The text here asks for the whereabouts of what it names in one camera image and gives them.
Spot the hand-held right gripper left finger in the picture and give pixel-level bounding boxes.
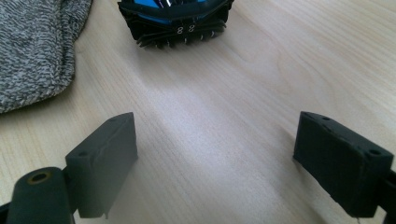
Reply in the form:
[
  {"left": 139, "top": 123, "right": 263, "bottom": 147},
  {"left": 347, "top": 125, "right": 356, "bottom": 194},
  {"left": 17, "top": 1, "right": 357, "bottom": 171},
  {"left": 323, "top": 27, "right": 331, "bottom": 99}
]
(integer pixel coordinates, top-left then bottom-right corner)
[{"left": 64, "top": 111, "right": 139, "bottom": 219}]

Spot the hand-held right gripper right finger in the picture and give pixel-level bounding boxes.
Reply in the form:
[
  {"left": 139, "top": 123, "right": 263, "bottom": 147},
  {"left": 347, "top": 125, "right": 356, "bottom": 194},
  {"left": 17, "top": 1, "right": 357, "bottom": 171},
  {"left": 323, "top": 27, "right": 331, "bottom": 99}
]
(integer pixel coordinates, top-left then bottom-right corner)
[{"left": 292, "top": 110, "right": 395, "bottom": 218}]

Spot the grey terry cloth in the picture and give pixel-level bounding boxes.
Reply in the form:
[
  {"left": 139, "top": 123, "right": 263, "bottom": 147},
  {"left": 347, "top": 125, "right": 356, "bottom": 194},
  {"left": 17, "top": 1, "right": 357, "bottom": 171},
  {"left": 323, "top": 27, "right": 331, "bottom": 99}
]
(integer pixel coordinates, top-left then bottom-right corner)
[{"left": 0, "top": 0, "right": 93, "bottom": 115}]

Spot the blue toy car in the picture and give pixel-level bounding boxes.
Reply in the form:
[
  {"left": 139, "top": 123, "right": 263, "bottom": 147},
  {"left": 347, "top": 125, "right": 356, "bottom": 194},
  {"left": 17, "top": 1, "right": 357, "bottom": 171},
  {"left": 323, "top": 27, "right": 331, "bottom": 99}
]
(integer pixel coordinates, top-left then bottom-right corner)
[{"left": 117, "top": 0, "right": 235, "bottom": 50}]

